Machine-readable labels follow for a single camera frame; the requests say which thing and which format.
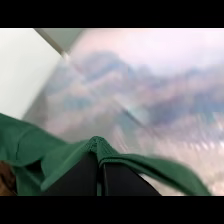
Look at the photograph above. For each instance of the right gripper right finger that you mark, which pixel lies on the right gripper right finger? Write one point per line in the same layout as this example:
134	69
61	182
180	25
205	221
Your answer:
125	181

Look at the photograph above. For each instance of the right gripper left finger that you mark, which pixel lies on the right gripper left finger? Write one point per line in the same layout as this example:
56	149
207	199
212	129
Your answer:
80	178

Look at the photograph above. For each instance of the green T-shirt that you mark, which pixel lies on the green T-shirt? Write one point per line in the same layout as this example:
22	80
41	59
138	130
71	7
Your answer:
30	146

